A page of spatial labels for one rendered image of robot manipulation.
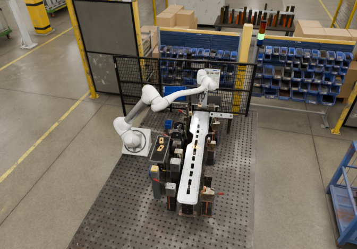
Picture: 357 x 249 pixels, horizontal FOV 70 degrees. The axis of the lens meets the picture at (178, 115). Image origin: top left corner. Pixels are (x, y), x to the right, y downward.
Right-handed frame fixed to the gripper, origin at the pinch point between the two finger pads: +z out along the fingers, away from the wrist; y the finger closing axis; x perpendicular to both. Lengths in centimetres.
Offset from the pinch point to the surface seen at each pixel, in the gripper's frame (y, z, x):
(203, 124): 6.1, 28.7, -6.9
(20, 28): -551, 73, 401
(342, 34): 229, -9, 230
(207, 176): 16, 26, -88
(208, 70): 5, -13, 54
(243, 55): 47, -36, 57
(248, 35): 50, -62, 57
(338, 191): 187, 111, -17
